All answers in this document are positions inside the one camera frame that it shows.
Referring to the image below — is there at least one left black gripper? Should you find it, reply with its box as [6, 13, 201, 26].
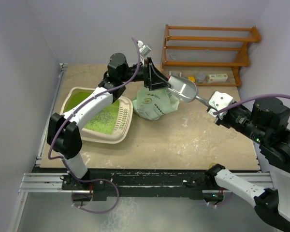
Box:
[120, 58, 170, 90]

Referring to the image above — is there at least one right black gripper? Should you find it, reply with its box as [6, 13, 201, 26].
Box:
[213, 101, 267, 143]

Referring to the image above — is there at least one green cat litter bag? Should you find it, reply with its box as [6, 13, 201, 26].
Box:
[132, 87, 179, 120]

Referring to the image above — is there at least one silver metal scoop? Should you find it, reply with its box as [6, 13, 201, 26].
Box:
[168, 75, 209, 106]

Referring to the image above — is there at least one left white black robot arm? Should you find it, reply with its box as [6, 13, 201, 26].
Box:
[46, 53, 171, 189]

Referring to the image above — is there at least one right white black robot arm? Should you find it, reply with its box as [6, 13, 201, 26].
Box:
[205, 94, 290, 232]

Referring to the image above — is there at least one green white carton box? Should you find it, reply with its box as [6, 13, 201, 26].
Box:
[206, 73, 228, 84]

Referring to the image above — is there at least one beige litter box green liner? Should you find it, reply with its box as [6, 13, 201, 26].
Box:
[60, 87, 133, 144]

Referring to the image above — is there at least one yellow grey tape measure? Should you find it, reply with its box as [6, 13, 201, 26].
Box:
[188, 76, 196, 82]

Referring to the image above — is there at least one clear plastic cup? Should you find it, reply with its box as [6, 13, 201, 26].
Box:
[196, 72, 207, 83]

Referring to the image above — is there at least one wooden shoe rack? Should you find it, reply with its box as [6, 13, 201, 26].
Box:
[160, 24, 261, 87]

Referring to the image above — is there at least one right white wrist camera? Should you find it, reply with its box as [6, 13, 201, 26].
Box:
[207, 91, 235, 119]

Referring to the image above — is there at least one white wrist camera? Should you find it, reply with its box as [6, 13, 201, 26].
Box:
[137, 40, 152, 58]
[207, 91, 235, 119]

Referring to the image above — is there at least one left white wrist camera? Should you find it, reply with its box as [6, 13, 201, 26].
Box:
[137, 40, 152, 58]

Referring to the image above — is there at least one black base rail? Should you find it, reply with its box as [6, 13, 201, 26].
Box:
[60, 169, 228, 202]

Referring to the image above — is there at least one aluminium frame rail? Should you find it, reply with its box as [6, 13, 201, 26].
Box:
[19, 173, 274, 193]

